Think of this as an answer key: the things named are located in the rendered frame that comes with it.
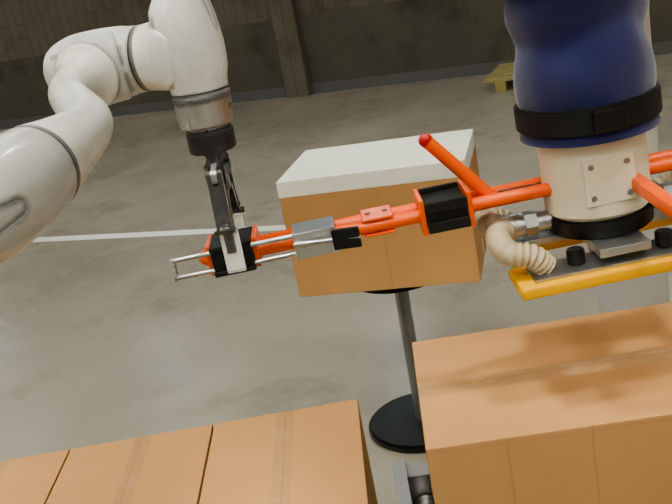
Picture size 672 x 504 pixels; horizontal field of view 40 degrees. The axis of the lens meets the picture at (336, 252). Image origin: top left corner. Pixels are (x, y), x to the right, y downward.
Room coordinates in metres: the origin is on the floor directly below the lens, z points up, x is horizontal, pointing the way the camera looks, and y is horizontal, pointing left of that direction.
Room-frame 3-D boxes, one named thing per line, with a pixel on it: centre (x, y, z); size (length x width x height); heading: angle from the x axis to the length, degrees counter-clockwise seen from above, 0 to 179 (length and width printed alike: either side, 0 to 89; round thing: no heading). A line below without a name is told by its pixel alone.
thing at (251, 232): (1.46, 0.16, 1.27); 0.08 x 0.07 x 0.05; 89
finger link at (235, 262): (1.41, 0.16, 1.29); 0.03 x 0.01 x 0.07; 88
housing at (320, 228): (1.45, 0.03, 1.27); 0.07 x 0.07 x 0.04; 89
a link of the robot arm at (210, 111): (1.45, 0.16, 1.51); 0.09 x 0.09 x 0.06
